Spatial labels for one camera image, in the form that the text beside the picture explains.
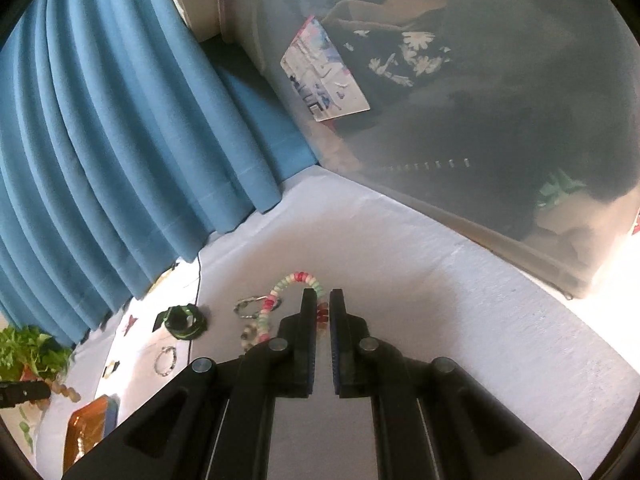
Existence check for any green plant in red pot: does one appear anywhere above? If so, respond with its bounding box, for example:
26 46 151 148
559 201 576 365
0 325 75 453

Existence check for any beige bead bracelet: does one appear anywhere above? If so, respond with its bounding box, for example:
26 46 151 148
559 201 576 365
49 382 82 404

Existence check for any white paper label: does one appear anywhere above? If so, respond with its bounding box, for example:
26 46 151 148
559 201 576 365
280 15 371 122

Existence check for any dark floral cloth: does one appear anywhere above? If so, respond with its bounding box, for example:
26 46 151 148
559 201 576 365
345 22 452 89

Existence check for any translucent plastic storage box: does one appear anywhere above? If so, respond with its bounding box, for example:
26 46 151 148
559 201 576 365
220 0 640 301

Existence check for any orange tray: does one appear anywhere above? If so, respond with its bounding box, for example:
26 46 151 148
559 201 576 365
64 395 121 473

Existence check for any blue curtain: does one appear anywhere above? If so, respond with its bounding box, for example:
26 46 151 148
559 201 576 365
0 0 321 348

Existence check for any pastel bead bracelet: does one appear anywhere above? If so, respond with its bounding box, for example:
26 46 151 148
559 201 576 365
240 271 332 353

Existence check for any silver keyring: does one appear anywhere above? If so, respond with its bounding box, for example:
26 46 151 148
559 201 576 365
234 296 283 319

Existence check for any printed grey white tablecloth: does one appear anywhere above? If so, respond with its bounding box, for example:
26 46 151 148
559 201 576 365
0 165 640 480

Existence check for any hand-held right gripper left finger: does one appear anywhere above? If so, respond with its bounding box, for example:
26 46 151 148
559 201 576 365
62 289 319 480

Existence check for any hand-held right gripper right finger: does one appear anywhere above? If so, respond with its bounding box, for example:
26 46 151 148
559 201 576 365
329 288 584 480

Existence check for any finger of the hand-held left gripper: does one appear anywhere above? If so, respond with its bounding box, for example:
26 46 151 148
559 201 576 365
0 380 53 409

